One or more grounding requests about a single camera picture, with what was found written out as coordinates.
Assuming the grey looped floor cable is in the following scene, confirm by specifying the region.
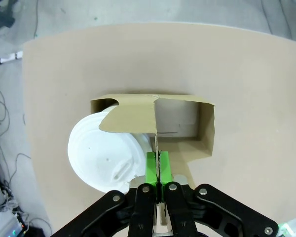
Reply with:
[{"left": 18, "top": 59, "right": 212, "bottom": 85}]
[{"left": 0, "top": 88, "right": 11, "bottom": 139}]

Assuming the green-lit device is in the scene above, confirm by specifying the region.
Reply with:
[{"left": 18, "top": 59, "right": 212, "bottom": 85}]
[{"left": 277, "top": 216, "right": 296, "bottom": 237}]

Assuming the cardboard box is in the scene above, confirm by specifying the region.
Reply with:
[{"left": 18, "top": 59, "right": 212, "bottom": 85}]
[{"left": 90, "top": 93, "right": 217, "bottom": 191}]

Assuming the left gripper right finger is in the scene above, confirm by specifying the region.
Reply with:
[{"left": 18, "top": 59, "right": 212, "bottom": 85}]
[{"left": 160, "top": 150, "right": 280, "bottom": 237}]

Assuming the black metal frame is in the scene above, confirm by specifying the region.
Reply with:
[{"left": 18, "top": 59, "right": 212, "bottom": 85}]
[{"left": 0, "top": 0, "right": 16, "bottom": 36}]

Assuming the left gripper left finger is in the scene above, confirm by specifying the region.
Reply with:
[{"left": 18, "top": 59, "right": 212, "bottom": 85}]
[{"left": 51, "top": 152, "right": 161, "bottom": 237}]

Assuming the grey electronics box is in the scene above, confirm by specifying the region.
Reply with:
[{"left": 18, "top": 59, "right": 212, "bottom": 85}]
[{"left": 0, "top": 211, "right": 22, "bottom": 237}]

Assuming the white power strip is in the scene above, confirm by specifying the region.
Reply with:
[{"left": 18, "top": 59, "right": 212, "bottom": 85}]
[{"left": 0, "top": 50, "right": 24, "bottom": 66}]

